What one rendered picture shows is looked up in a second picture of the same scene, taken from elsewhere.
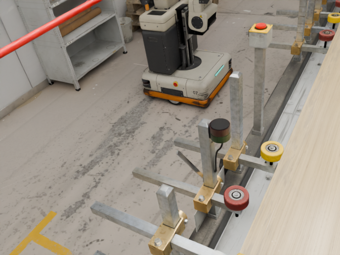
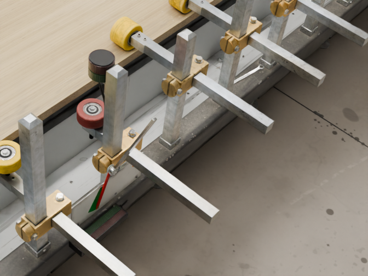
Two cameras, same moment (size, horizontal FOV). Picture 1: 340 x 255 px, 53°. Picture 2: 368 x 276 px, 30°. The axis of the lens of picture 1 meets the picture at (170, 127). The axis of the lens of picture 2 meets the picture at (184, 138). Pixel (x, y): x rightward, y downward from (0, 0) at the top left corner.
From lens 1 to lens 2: 1.96 m
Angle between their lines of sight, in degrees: 94
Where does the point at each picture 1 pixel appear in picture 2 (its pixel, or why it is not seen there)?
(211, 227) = not seen: hidden behind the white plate
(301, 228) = (47, 62)
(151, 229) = (202, 78)
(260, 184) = (9, 247)
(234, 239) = (90, 185)
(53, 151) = not seen: outside the picture
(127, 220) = (228, 93)
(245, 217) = not seen: hidden behind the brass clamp
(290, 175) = (12, 112)
